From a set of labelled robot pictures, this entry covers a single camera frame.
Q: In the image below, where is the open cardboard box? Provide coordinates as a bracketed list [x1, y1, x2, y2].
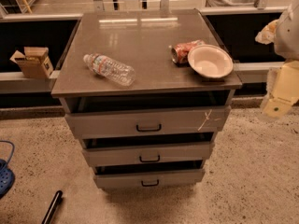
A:
[10, 47, 53, 79]

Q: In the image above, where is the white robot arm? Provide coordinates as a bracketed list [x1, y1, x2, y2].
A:
[255, 0, 299, 119]

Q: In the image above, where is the grey top drawer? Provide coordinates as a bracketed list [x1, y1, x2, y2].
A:
[65, 105, 231, 139]

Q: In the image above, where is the white paper bowl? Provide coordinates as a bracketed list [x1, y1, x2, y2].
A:
[188, 45, 234, 78]

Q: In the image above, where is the crushed red soda can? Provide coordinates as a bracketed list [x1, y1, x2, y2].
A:
[171, 40, 205, 64]

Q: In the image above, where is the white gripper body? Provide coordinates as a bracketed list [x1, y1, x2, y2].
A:
[271, 60, 299, 105]

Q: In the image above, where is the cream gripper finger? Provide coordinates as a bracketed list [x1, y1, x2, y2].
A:
[261, 94, 294, 119]
[255, 20, 278, 45]

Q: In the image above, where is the grey drawer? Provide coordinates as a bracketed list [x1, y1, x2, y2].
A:
[82, 142, 213, 167]
[93, 169, 205, 189]
[65, 105, 231, 139]

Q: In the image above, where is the blue foot pedal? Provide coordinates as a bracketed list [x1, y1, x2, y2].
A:
[0, 160, 15, 198]

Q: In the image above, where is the grey drawer cabinet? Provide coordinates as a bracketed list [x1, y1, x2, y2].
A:
[52, 9, 241, 176]

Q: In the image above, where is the grey bottom drawer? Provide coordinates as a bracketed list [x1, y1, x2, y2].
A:
[93, 169, 205, 189]

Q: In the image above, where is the grey middle drawer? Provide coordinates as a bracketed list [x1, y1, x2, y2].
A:
[82, 142, 213, 167]

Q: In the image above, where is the clear plastic water bottle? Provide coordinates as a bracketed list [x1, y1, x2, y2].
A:
[83, 53, 135, 86]

